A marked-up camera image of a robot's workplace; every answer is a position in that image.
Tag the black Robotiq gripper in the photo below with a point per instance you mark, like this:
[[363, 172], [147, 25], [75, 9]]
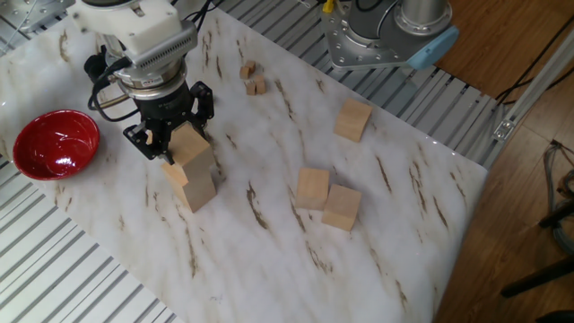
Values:
[[163, 107]]

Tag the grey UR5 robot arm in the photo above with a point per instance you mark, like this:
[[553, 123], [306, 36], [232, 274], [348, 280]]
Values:
[[134, 27]]

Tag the medium wooden cube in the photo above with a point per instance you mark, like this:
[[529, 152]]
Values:
[[149, 137]]

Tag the small wooden cube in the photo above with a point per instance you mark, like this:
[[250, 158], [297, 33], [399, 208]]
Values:
[[245, 72], [261, 88], [250, 88], [250, 65], [259, 79]]

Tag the red glossy bowl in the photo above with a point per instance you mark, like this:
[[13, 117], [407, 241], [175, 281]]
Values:
[[56, 143]]

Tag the white marble pattern board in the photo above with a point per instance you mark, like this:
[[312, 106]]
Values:
[[134, 247]]

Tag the silver bolted metal plate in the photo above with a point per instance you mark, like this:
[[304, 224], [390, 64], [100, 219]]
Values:
[[27, 13]]

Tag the yellow plastic object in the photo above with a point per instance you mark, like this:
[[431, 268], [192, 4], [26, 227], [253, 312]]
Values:
[[328, 5]]

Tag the black furniture legs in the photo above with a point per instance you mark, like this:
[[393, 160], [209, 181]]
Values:
[[538, 278]]

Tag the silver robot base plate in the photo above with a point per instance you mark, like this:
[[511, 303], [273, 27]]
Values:
[[341, 49]]

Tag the aluminium frame profile with bracket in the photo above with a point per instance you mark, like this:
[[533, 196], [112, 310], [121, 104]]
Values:
[[529, 96]]

